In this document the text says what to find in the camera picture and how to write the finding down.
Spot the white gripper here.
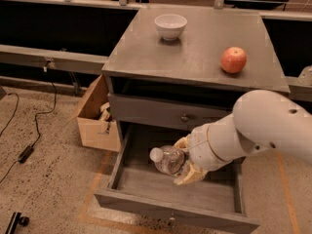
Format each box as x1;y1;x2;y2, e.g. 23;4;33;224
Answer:
174;124;227;185

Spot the clear plastic water bottle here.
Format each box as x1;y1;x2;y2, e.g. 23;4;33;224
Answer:
149;145;185;176

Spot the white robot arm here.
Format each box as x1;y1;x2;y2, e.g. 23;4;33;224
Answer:
175;90;312;185

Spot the round metal drawer knob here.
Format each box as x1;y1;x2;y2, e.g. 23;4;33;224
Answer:
180;114;189;123

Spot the closed grey upper drawer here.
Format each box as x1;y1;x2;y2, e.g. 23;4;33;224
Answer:
108;94;231;131

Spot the open grey lower drawer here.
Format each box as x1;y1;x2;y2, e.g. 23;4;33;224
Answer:
95;124;259;234

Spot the grey wooden drawer cabinet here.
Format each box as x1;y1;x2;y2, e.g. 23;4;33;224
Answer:
101;3;292;154

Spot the open cardboard box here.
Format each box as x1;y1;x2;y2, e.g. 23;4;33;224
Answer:
68;75;121;152

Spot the red apple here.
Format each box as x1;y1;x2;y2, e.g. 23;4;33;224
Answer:
220;47;247;74

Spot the white ceramic bowl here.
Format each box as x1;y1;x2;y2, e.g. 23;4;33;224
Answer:
154;14;187;41

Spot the black clamp on floor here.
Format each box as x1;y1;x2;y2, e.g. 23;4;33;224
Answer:
5;212;29;234

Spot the black power adapter with cable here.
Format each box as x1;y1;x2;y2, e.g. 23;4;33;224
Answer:
0;84;57;183

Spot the grey metal rail beam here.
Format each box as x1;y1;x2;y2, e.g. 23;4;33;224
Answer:
0;45;108;75

